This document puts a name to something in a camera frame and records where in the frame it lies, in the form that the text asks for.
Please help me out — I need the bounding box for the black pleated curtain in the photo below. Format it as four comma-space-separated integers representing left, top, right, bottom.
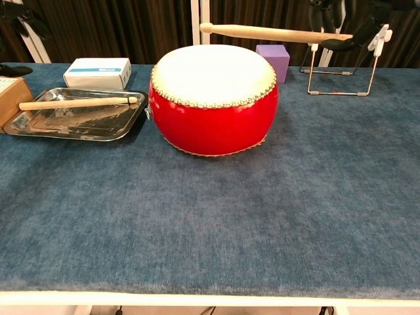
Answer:
0, 0, 420, 68

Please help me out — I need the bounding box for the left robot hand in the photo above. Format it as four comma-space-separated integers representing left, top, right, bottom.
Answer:
0, 0, 53, 78

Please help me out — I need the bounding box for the wooden drumstick with black band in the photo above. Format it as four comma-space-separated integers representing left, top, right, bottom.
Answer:
18, 96, 138, 111

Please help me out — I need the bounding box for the blue table cloth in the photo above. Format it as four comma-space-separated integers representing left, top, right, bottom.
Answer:
0, 62, 420, 301

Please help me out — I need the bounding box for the red drum with white skin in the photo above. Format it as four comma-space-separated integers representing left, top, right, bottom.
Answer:
148, 44, 280, 159

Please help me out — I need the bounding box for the small brown cardboard box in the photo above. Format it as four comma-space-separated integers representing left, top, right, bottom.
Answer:
0, 77, 35, 134

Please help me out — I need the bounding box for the aluminium partition post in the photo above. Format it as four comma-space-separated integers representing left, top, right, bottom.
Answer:
1, 0, 52, 64
320, 0, 352, 68
190, 0, 211, 47

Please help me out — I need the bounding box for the plain wooden drumstick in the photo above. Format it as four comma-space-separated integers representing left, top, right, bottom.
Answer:
199, 22, 354, 44

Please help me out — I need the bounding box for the purple foam cube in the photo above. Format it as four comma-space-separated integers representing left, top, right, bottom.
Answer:
255, 44, 291, 85

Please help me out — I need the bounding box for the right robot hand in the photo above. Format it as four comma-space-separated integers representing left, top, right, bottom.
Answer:
308, 0, 385, 52

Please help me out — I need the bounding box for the white box with blue stripe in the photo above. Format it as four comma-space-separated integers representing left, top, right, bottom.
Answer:
62, 58, 132, 91

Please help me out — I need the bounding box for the shiny metal tray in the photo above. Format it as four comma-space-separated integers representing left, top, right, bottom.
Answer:
3, 87, 149, 142

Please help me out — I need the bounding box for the wire stand with white clips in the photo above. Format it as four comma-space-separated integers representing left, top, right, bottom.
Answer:
299, 22, 394, 97

